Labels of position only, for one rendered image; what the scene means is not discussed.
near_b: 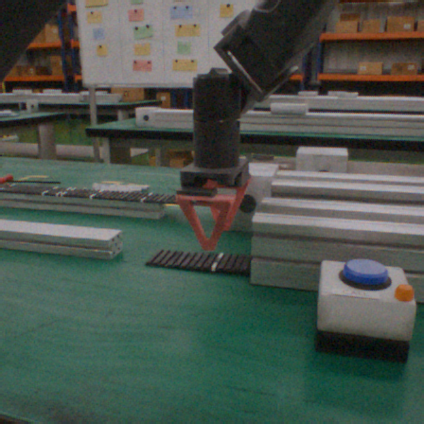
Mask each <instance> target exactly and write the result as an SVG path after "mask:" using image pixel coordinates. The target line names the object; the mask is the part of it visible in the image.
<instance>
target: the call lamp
mask: <svg viewBox="0 0 424 424"><path fill-rule="evenodd" d="M394 297H395V298H396V299H397V300H398V301H407V302H409V301H412V300H413V297H414V291H413V289H412V287H411V286H410V285H409V284H404V283H401V284H398V285H397V287H396V288H395V293H394Z"/></svg>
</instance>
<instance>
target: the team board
mask: <svg viewBox="0 0 424 424"><path fill-rule="evenodd" d="M257 3H258V0H76V9H77V18H78V28H79V48H80V58H81V68H82V76H81V77H82V87H83V88H88V91H89V101H90V111H91V122H92V126H96V125H97V109H96V105H97V98H96V88H122V87H188V88H193V78H197V74H206V73H208V72H209V71H210V69H211V67H219V68H227V70H228V72H229V73H231V72H232V70H231V69H230V68H229V67H228V66H227V65H226V64H225V63H224V62H223V60H222V59H221V58H220V57H219V55H218V53H217V51H216V50H215V49H213V47H214V46H215V45H216V44H217V43H218V41H219V40H220V39H221V38H222V37H223V36H222V34H221V32H222V30H223V29H224V28H225V27H226V26H227V25H228V24H229V23H230V22H231V21H232V20H233V19H234V18H236V17H237V16H238V14H239V13H241V12H242V11H244V10H245V9H248V10H250V11H251V10H252V8H253V7H254V5H255V4H257ZM93 154H94V163H99V164H100V153H99V143H98V137H93Z"/></svg>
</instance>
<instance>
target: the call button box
mask: <svg viewBox="0 0 424 424"><path fill-rule="evenodd" d="M344 266H345V263H343V262H334V261H323V262H322V265H321V274H320V286H319V296H318V308H317V325H316V344H315V348H316V350H317V351H319V352H326V353H332V354H338V355H345V356H351V357H357V358H370V359H376V360H383V361H388V362H401V363H406V362H407V361H408V355H409V350H410V344H409V341H410V339H411V337H412V332H413V326H414V320H415V311H416V304H415V300H414V298H413V300H412V301H409V302H407V301H398V300H397V299H396V298H395V297H394V293H395V288H396V287H397V286H398V284H401V283H404V284H408V282H407V279H406V277H405V274H404V272H403V270H402V269H401V268H399V267H391V266H385V267H386V268H387V269H388V271H389V274H388V279H387V281H386V282H384V283H382V284H378V285H365V284H361V283H357V282H354V281H352V280H349V279H348V278H346V277H345V276H344Z"/></svg>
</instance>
